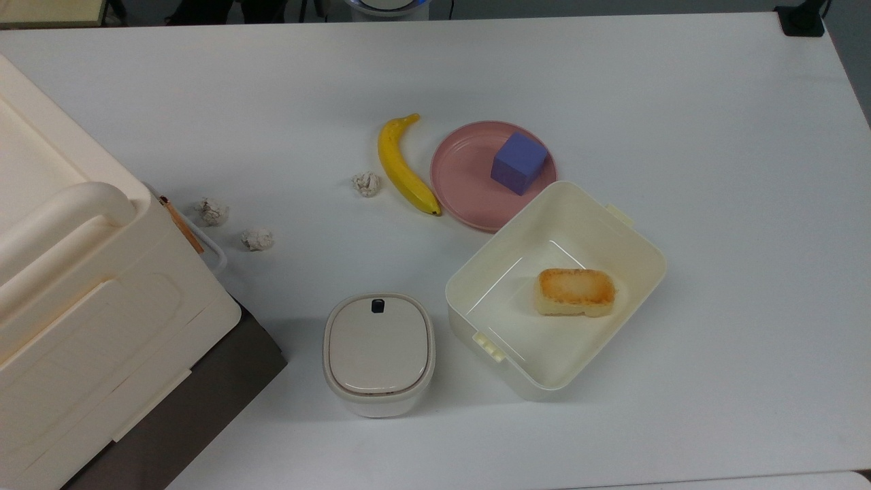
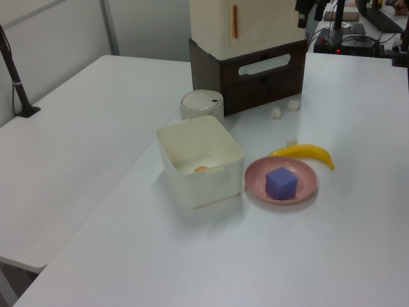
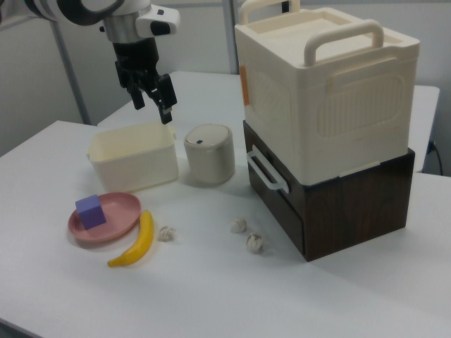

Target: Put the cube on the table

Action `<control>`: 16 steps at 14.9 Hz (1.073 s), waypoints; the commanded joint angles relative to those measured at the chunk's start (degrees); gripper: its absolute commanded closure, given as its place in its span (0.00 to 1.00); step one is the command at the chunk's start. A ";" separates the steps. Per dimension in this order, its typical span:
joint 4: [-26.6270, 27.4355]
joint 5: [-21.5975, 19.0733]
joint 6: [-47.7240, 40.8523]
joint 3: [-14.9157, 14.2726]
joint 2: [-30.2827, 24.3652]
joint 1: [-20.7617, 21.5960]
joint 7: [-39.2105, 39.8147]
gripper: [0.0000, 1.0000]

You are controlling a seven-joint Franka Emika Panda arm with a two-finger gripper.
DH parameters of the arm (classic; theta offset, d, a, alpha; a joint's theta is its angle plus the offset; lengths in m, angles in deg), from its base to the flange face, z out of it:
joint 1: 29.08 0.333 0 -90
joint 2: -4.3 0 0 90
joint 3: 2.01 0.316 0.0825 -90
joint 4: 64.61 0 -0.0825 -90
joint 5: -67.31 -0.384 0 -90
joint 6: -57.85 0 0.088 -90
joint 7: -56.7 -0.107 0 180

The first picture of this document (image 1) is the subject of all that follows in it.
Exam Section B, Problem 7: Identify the pink round plate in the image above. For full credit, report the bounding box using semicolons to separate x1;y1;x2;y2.
430;121;559;233

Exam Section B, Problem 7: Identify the yellow banana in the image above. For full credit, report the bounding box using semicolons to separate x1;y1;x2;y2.
378;113;443;217

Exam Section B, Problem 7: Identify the purple foam cube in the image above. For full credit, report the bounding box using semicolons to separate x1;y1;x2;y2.
490;131;549;197

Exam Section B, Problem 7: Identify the small white lidded bin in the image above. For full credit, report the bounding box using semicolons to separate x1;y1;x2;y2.
323;293;436;419

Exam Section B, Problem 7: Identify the toasted bread piece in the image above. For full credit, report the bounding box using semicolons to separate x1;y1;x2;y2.
533;267;617;319

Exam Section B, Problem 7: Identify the cream open plastic container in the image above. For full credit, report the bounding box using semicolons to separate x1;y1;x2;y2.
445;180;668;401

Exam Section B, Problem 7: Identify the dark brown base board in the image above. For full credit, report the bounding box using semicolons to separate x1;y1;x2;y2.
61;296;288;490

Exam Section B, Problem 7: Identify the large cream storage box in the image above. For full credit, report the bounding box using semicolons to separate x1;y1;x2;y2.
0;54;242;490

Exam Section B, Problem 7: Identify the black table clamp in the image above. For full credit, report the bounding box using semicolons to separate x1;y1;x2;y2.
774;0;827;37

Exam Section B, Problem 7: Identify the wooden side table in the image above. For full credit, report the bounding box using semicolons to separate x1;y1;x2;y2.
0;0;110;29

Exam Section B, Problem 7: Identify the white wire box handle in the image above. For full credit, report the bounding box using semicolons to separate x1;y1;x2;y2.
193;225;228;273

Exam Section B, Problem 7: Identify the brown strap tag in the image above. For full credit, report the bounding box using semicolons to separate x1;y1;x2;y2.
159;196;205;255

